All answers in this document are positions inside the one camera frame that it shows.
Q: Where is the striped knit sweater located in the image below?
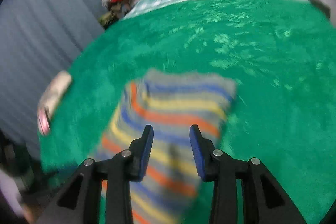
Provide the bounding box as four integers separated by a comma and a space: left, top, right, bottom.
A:
89, 68, 238, 224

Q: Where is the smartphone with lit screen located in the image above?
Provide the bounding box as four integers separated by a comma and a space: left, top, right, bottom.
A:
37, 107, 50, 136

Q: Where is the patterned cream pillow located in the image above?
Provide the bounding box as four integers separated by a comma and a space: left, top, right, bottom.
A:
37, 71, 72, 119

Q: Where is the green floral bedspread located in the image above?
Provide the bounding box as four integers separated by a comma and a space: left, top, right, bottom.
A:
40, 0, 335, 223

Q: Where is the grey curtain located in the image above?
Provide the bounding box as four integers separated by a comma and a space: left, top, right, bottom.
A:
1, 0, 104, 158

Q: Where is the clutter pile with red item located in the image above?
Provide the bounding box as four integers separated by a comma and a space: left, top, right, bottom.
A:
98, 0, 138, 30

